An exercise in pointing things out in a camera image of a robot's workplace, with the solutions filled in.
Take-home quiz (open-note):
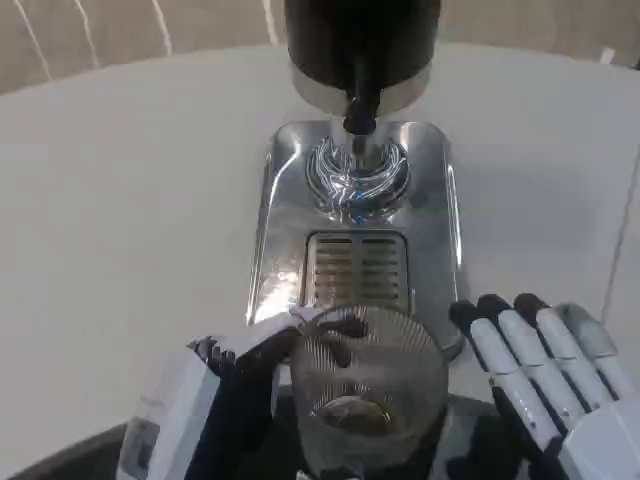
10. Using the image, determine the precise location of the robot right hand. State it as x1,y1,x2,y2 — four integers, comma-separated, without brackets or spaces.
448,292,640,480

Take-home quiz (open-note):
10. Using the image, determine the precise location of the steel drip tray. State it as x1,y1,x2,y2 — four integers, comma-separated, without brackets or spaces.
245,118,464,362

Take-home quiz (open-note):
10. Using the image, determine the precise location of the black dispenser tap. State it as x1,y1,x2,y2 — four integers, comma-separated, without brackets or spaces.
342,52,380,136

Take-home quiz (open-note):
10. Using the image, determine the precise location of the steel drip tray grid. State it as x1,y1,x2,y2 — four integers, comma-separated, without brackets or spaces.
301,230,416,312

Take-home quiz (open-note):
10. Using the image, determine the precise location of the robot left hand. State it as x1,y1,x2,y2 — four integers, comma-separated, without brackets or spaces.
118,305,374,480

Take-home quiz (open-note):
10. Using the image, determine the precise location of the black drink dispenser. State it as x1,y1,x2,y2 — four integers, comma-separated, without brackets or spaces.
283,0,442,114

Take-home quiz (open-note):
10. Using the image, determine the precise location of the clear ribbed glass cup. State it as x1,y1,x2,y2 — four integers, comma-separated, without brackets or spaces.
289,304,450,480

